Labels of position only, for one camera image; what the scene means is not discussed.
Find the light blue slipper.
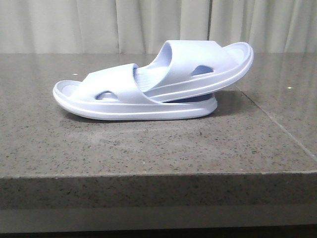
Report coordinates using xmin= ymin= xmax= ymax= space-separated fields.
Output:
xmin=134 ymin=40 xmax=254 ymax=102
xmin=53 ymin=63 xmax=217 ymax=120

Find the pale grey-green curtain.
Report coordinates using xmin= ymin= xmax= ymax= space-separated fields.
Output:
xmin=0 ymin=0 xmax=317 ymax=54

